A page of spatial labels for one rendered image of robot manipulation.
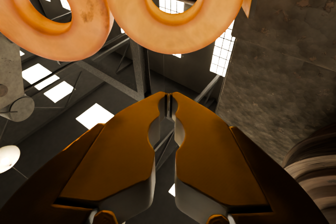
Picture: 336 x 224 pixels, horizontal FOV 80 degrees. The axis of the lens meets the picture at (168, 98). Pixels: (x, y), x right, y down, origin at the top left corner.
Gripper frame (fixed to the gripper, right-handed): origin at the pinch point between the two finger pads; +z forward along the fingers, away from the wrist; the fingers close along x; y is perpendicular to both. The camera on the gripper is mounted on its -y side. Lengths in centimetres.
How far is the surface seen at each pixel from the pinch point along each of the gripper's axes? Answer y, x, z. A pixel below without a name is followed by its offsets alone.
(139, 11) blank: -3.6, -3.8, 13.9
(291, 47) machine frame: 4.5, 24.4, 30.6
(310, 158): 25.3, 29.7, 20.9
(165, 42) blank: 0.3, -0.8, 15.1
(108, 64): 378, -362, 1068
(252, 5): -4.5, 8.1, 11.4
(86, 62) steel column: 232, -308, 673
